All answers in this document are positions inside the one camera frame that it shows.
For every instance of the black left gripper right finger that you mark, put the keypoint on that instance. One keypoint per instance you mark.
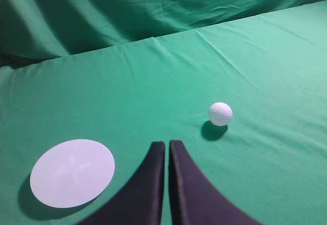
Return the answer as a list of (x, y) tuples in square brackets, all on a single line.
[(193, 198)]

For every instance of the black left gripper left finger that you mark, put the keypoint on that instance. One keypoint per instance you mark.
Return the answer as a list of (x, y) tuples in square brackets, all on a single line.
[(140, 200)]

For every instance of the white dimpled golf ball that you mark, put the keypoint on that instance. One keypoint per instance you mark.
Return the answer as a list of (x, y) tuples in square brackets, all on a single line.
[(220, 114)]

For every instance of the white round plate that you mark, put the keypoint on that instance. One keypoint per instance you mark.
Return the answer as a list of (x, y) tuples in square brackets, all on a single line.
[(72, 173)]

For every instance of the green table cloth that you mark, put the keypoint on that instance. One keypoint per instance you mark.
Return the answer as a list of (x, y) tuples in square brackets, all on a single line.
[(270, 160)]

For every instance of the green backdrop cloth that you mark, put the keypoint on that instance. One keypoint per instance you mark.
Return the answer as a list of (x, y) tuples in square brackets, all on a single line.
[(36, 30)]

